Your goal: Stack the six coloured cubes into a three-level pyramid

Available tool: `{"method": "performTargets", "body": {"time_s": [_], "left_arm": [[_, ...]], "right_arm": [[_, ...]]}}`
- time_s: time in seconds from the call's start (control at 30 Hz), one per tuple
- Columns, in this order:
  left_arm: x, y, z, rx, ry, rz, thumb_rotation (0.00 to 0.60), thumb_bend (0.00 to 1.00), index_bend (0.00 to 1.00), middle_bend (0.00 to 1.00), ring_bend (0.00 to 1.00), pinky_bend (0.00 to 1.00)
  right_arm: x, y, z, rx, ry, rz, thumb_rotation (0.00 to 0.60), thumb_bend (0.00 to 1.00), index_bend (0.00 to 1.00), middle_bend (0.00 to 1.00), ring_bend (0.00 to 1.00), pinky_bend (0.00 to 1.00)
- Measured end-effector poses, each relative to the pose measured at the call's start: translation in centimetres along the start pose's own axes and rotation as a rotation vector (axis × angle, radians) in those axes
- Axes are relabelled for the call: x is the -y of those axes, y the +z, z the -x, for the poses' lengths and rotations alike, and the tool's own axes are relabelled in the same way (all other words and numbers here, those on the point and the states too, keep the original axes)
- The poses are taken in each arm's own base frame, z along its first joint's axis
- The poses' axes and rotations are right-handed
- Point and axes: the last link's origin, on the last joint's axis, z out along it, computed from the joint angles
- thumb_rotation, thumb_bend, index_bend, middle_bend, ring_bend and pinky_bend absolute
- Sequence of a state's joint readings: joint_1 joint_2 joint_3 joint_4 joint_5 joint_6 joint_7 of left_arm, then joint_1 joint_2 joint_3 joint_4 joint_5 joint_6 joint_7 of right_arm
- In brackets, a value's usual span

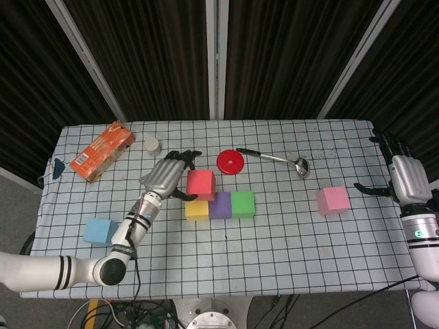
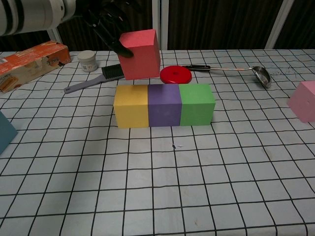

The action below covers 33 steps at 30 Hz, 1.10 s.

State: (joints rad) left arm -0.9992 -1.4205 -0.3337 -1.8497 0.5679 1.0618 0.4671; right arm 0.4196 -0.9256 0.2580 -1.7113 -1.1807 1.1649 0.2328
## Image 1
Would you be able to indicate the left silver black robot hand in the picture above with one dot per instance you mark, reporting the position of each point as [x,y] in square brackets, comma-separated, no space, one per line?
[166,176]

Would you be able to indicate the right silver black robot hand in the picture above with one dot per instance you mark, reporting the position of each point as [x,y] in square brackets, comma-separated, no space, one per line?
[409,178]

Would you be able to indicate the red foam cube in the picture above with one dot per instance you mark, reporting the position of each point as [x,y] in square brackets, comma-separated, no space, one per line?
[200,183]

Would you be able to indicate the yellow foam cube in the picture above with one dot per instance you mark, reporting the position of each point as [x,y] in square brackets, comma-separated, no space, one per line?
[196,210]

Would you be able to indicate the purple foam cube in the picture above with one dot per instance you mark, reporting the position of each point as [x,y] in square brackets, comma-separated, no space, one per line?
[221,207]

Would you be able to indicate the green foam cube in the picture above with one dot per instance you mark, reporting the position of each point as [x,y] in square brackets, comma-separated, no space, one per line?
[243,205]

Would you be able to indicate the blue foam cube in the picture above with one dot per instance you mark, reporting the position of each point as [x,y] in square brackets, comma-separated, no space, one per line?
[97,231]

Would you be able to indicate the metal robot base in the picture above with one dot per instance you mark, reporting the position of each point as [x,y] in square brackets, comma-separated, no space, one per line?
[211,318]

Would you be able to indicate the pink foam cube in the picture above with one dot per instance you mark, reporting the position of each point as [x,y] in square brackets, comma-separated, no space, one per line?
[334,200]

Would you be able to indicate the small white jar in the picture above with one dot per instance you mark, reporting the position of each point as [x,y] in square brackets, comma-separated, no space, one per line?
[152,146]

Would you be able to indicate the red plastic disc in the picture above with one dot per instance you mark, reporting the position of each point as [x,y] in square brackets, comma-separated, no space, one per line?
[230,161]

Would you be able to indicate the orange cardboard box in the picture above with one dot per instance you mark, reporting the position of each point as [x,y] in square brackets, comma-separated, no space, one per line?
[101,152]

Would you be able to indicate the dark pleated curtain panel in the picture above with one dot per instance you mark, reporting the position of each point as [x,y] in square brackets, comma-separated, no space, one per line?
[411,85]
[31,85]
[147,58]
[281,58]

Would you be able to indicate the dark blue clip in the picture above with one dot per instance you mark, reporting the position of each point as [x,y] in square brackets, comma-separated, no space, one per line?
[59,169]

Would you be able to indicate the checkered light blue tablecloth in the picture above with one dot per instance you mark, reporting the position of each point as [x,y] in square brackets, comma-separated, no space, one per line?
[240,260]

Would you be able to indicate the yellow floor strip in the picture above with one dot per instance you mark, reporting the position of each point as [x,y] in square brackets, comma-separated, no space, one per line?
[92,308]

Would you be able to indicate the white partition post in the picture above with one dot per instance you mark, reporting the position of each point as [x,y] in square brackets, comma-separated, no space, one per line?
[358,58]
[87,58]
[216,58]

